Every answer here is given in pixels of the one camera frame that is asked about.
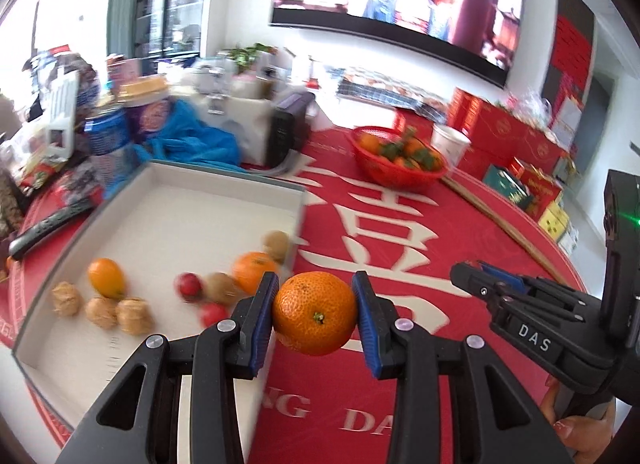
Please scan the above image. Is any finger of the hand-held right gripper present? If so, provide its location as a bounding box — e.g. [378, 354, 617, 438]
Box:
[477, 260, 532, 292]
[450, 263, 601, 325]

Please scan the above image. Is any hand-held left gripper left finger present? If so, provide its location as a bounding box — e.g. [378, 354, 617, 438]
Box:
[55, 272, 280, 464]

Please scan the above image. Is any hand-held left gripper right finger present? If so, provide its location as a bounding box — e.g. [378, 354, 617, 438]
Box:
[351, 271, 573, 464]

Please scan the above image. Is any orange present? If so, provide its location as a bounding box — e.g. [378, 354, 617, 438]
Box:
[87, 257, 126, 301]
[271, 270, 358, 357]
[231, 251, 278, 295]

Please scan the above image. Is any cherry tomato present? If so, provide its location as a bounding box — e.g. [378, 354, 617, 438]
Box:
[200, 303, 231, 329]
[173, 271, 206, 304]

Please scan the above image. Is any kiwi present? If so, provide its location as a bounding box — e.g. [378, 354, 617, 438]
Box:
[262, 230, 292, 265]
[202, 271, 241, 306]

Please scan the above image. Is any walnut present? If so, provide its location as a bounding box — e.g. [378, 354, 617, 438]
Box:
[84, 295, 120, 330]
[116, 296, 155, 336]
[51, 281, 83, 317]

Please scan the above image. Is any white shallow box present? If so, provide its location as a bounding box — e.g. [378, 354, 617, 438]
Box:
[12, 160, 307, 432]

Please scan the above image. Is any person's right hand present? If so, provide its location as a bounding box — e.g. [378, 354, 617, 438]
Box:
[540, 384, 617, 464]

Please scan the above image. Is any red printed table mat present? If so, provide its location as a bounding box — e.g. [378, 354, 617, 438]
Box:
[0, 126, 588, 464]

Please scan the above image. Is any small white carton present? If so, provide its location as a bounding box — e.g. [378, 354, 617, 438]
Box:
[557, 224, 578, 255]

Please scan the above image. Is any wooden back scratcher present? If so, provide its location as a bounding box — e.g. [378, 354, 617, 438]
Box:
[440, 176, 568, 285]

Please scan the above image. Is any yellow carton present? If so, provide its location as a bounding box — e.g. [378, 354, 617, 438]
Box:
[539, 201, 571, 240]

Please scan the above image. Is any dark green gift bag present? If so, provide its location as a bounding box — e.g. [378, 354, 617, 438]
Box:
[482, 165, 536, 210]

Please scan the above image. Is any red plastic mesh basket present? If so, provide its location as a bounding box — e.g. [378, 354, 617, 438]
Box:
[349, 126, 449, 195]

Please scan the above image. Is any white leaf-print paper cup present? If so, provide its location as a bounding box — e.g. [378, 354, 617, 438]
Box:
[431, 124, 472, 172]

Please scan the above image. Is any clear wrapped gift basket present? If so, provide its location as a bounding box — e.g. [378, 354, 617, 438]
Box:
[495, 89, 551, 130]

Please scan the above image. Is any pile of leafy mandarins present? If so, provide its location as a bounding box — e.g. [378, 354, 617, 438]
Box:
[359, 128, 443, 170]

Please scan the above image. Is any blue plastic bag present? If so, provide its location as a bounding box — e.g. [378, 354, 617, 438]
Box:
[145, 99, 246, 172]

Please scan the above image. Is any white appliance box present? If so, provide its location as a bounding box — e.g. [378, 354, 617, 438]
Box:
[200, 94, 281, 165]

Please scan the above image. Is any dark plaid cloth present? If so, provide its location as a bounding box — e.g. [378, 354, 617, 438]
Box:
[335, 69, 448, 112]

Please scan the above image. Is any black remote control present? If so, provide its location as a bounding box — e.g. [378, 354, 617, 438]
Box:
[9, 204, 96, 261]

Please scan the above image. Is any purple paper cup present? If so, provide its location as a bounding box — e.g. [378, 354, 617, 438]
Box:
[125, 96, 176, 142]

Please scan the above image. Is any blue tin can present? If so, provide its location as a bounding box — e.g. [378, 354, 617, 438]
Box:
[85, 109, 132, 155]

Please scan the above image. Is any cake in plastic cup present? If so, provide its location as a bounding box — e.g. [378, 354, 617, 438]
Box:
[120, 75, 171, 105]

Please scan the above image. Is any green potted plant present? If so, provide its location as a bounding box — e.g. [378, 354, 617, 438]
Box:
[222, 43, 278, 70]

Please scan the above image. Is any white plastic rack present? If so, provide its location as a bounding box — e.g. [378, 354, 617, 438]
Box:
[45, 69, 81, 150]

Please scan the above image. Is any glass door cabinet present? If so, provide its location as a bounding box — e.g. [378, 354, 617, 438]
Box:
[112, 0, 218, 57]

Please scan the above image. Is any red gift box with handle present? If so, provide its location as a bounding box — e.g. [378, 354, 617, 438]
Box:
[507, 158, 565, 217]

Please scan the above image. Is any grey cable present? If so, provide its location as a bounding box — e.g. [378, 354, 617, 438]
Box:
[270, 151, 306, 177]

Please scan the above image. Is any wall calendar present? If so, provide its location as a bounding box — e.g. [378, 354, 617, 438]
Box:
[552, 94, 583, 147]

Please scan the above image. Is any red wall decoration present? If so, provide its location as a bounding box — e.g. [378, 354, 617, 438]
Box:
[542, 14, 596, 110]

